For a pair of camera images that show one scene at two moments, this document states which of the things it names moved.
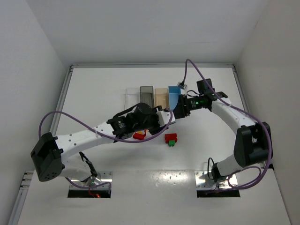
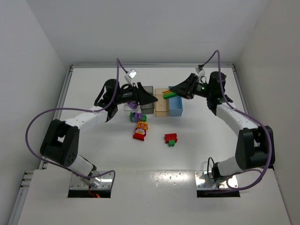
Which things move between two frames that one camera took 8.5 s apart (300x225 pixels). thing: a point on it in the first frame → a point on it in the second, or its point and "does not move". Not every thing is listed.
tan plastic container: x=161 y=97 does not move
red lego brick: x=170 y=137 does not move
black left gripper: x=155 y=122 → x=137 y=93
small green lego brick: x=171 y=143 does not move
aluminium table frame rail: x=16 y=209 does not move
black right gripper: x=182 y=106 → x=191 y=85
